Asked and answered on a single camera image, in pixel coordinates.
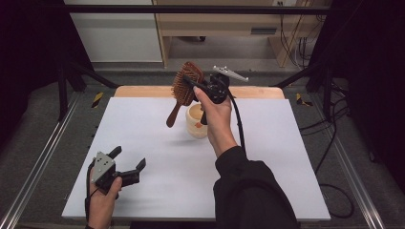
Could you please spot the brown wooden paddle hairbrush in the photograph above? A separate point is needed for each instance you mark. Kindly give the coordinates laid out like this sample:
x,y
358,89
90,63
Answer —
x,y
184,93

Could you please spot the light wooden table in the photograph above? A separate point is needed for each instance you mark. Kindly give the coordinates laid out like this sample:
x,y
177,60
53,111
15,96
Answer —
x,y
153,91

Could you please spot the black curtain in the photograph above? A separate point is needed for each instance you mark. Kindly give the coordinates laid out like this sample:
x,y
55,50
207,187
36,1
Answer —
x,y
28,63
375,79

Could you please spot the black metal frame stand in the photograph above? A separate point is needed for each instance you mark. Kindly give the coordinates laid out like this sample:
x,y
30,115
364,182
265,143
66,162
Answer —
x,y
63,92
326,86

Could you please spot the white cabinet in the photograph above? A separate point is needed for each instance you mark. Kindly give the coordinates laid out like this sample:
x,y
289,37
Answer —
x,y
117,35

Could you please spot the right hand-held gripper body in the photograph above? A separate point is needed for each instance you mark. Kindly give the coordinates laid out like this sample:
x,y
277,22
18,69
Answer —
x,y
218,89

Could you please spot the black horizontal frame bar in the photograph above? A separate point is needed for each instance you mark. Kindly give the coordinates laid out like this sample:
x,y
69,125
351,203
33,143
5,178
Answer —
x,y
143,9

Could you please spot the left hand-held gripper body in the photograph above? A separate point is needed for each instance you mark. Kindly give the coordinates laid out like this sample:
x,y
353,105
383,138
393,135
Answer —
x,y
103,173

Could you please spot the cream ceramic cup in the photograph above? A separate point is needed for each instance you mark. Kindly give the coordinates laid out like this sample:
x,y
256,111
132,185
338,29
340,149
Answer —
x,y
195,127

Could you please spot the light wooden desk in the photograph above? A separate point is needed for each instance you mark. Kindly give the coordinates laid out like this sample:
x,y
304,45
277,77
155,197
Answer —
x,y
216,24

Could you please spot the white table mat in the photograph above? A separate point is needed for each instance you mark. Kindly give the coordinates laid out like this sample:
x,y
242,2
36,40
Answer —
x,y
153,191

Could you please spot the yellow black floor tape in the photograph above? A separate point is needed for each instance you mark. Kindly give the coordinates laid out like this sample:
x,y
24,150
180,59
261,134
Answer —
x,y
301,100
97,99

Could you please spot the aluminium floor rail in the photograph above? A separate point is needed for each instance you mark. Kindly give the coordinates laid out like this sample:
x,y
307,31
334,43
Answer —
x,y
353,171
38,159

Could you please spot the person's left hand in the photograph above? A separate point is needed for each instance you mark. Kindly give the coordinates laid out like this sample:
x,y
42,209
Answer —
x,y
100,208

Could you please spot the person's right hand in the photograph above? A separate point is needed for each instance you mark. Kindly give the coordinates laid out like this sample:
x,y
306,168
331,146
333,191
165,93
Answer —
x,y
219,127

